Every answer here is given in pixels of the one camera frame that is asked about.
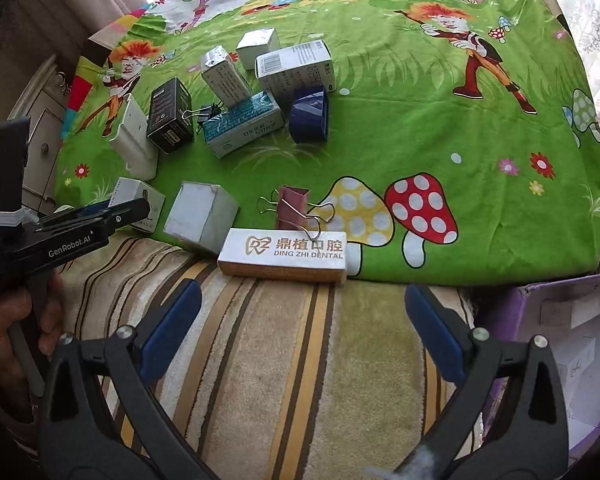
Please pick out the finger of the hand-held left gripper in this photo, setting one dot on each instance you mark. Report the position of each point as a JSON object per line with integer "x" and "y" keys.
{"x": 125, "y": 215}
{"x": 87, "y": 208}

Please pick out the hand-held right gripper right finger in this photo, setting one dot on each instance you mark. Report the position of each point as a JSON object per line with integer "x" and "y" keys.
{"x": 437, "y": 332}

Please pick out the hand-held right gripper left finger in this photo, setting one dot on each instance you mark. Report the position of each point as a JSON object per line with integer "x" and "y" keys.
{"x": 172, "y": 332}

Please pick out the beige carton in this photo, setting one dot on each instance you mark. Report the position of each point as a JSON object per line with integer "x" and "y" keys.
{"x": 130, "y": 189}

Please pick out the white ridged plastic box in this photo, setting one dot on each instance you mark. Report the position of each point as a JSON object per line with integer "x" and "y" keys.
{"x": 132, "y": 145}

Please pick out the purple cardboard box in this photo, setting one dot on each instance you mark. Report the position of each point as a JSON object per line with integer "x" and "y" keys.
{"x": 505, "y": 305}

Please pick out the grey cube box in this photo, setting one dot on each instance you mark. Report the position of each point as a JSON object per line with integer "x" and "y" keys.
{"x": 200, "y": 215}

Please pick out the black box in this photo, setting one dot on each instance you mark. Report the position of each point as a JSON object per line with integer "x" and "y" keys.
{"x": 169, "y": 115}

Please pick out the long white gold box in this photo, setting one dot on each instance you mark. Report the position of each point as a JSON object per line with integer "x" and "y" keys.
{"x": 280, "y": 265}

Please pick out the tall silver grey box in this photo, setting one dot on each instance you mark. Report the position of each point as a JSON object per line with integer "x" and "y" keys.
{"x": 225, "y": 80}

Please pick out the pink binder clip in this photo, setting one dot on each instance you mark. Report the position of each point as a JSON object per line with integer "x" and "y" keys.
{"x": 294, "y": 205}

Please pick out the white blue barcode box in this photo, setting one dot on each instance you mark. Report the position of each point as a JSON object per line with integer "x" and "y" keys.
{"x": 295, "y": 72}

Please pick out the white carved cabinet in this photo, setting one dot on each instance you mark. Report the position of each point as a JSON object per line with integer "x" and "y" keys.
{"x": 40, "y": 125}

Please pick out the beige striped plush blanket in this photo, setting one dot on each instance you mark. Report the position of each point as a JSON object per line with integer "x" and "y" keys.
{"x": 290, "y": 360}

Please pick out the black binder clip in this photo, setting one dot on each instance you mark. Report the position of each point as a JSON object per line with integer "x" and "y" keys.
{"x": 211, "y": 111}

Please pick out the plain white box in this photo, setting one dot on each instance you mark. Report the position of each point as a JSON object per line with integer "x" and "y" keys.
{"x": 572, "y": 310}

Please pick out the white box with scribble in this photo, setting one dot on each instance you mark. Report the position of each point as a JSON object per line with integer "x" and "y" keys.
{"x": 577, "y": 355}

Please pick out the teal white box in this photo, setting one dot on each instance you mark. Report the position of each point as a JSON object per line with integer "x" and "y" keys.
{"x": 240, "y": 125}

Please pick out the green cartoon printed blanket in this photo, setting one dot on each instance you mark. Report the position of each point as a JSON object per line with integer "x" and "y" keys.
{"x": 405, "y": 135}

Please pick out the blue tape roll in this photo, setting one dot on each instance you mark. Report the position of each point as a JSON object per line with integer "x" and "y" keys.
{"x": 307, "y": 132}

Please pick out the brown drape curtain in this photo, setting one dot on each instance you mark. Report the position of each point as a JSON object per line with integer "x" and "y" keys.
{"x": 35, "y": 5}

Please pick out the small silver box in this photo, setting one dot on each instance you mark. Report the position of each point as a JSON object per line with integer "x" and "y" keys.
{"x": 257, "y": 50}

